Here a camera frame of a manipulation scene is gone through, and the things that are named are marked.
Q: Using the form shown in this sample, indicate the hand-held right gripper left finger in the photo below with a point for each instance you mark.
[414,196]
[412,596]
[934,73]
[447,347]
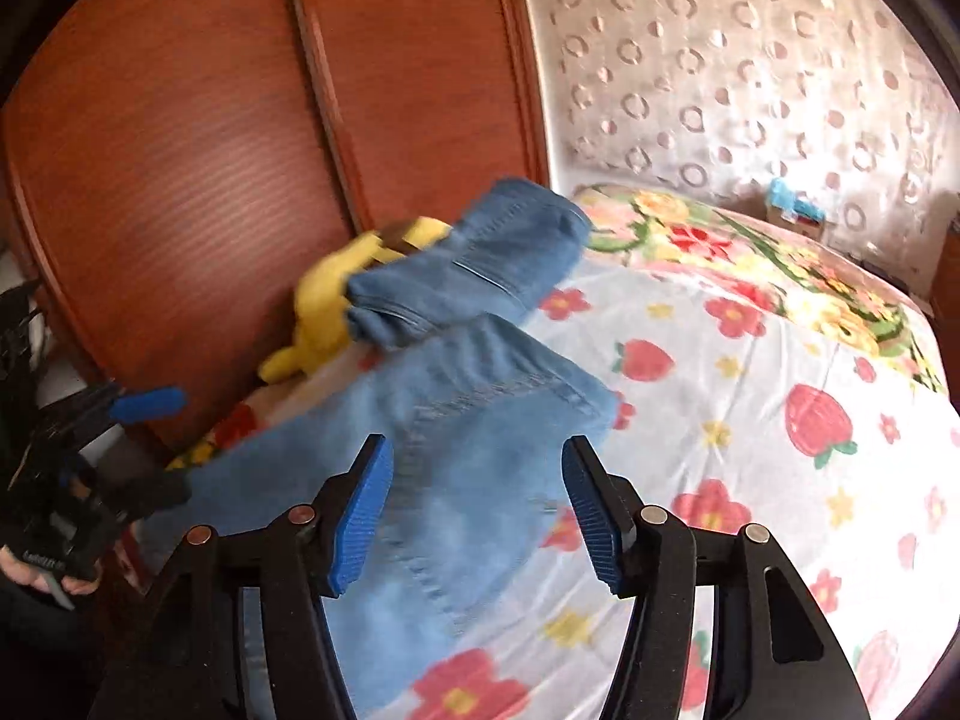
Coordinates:
[360,517]

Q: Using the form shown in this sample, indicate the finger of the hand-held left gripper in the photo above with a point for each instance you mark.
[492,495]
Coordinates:
[150,403]
[150,491]

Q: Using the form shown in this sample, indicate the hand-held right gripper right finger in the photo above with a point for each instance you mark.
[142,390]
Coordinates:
[592,517]

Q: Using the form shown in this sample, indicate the blue denim pants with patch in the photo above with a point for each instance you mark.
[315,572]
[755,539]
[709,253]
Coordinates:
[465,420]

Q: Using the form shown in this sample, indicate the folded blue denim pants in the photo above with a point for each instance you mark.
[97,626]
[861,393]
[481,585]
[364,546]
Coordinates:
[487,255]

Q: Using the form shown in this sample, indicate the person's left hand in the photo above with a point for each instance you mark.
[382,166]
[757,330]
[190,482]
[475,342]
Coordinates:
[34,576]

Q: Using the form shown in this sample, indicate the strawberry print bed sheet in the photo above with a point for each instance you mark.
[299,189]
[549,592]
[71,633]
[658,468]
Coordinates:
[750,465]

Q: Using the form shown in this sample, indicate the yellow plush toy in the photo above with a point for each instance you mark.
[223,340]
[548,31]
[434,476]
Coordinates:
[322,315]

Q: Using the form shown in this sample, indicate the wooden headboard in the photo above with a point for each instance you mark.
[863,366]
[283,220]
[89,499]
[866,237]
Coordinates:
[187,165]

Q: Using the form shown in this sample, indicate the floral blanket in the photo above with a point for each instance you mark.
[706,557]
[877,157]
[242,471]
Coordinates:
[750,255]

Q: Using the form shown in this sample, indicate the small cardboard box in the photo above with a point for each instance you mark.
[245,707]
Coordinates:
[806,227]

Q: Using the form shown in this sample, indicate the blue plush toy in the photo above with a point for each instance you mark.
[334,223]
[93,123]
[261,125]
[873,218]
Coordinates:
[791,199]

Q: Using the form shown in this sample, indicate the wooden cabinet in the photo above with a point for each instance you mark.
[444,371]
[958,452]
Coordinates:
[949,262]

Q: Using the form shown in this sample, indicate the circle pattern curtain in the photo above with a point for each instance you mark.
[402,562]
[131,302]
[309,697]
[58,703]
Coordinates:
[712,52]

